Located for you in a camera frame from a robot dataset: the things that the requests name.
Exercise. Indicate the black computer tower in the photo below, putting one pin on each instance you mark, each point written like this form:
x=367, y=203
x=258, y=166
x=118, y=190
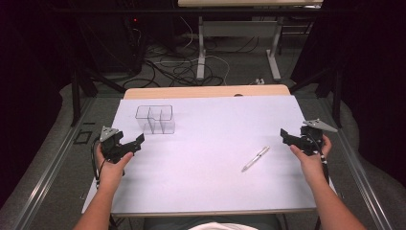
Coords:
x=135, y=44

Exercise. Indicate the clear plastic compartment organizer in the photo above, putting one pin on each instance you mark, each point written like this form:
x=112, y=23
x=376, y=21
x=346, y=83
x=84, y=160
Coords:
x=155, y=119

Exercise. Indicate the white-framed desk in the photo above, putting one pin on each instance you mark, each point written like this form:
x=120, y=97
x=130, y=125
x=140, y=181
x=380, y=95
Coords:
x=237, y=30

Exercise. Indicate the black metal stand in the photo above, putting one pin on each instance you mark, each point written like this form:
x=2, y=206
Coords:
x=335, y=92
x=79, y=92

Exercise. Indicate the person's white shirt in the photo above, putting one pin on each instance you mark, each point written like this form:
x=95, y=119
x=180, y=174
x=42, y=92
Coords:
x=223, y=226

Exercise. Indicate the dark curtain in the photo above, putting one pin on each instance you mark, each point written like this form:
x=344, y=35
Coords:
x=28, y=80
x=370, y=80

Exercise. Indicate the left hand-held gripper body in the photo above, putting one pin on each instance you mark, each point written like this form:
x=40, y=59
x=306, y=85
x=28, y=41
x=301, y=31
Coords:
x=111, y=145

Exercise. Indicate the wooden table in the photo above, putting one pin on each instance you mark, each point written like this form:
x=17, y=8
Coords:
x=204, y=92

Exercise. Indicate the white power strip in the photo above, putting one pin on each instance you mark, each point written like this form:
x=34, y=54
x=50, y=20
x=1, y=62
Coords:
x=260, y=81

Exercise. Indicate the person's left hand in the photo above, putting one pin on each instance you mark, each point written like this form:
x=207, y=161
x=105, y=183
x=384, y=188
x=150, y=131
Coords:
x=110, y=171

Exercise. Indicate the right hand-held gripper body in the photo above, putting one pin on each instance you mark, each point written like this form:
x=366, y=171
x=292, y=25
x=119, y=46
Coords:
x=311, y=139

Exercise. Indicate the white table mat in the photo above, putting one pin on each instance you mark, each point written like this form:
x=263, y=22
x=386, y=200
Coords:
x=204, y=159

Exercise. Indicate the silver pen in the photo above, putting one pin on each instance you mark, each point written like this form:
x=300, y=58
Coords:
x=255, y=158

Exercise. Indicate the person's right hand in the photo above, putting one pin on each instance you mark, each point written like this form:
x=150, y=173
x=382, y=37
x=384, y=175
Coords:
x=311, y=164

